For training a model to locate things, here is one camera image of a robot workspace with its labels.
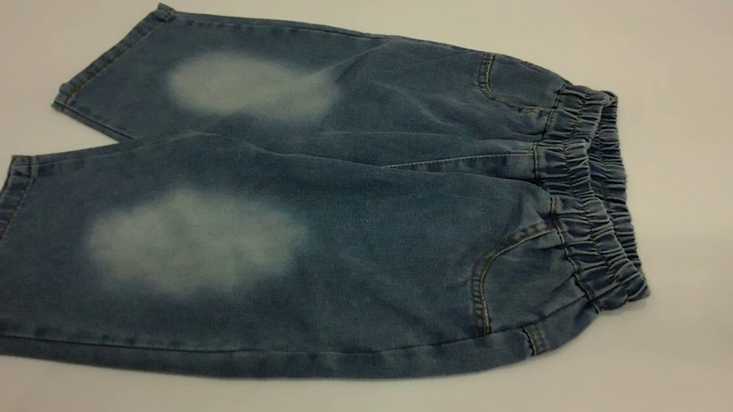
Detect blue denim jeans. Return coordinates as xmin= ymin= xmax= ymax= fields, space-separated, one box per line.
xmin=0 ymin=0 xmax=672 ymax=412

